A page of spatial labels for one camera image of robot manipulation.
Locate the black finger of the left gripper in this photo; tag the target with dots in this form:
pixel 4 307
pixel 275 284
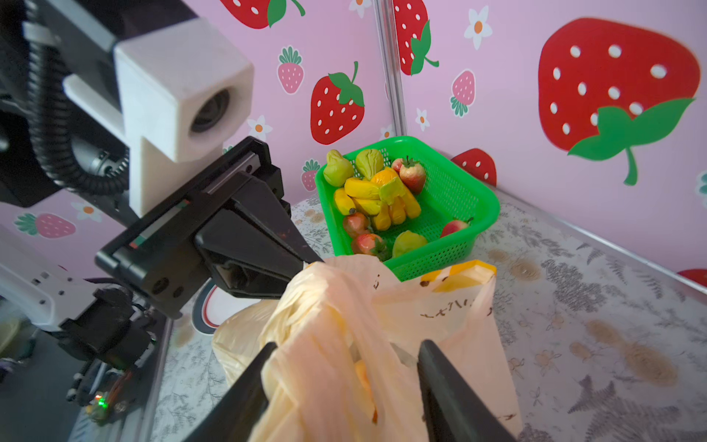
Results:
pixel 250 259

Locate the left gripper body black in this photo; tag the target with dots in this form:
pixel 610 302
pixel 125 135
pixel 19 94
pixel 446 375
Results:
pixel 157 258

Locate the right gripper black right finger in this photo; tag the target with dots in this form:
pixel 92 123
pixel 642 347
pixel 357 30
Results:
pixel 451 409

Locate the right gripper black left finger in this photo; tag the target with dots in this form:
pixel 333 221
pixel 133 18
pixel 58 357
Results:
pixel 236 415

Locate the banana print plastic bag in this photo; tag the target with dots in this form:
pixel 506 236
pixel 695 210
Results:
pixel 347 334

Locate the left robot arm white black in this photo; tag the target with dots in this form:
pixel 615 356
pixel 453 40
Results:
pixel 90 321

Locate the green fake pear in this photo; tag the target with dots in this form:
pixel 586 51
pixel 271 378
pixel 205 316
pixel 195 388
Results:
pixel 338 169

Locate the yellow fake banana bunch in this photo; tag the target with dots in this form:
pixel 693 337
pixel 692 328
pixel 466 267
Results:
pixel 386 205

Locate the yellow green fake starfruit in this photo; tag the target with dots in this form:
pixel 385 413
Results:
pixel 369 162

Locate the round white plate dark rim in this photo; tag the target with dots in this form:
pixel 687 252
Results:
pixel 213 306

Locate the aluminium frame post left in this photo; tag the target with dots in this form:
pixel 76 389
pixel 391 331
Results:
pixel 391 64

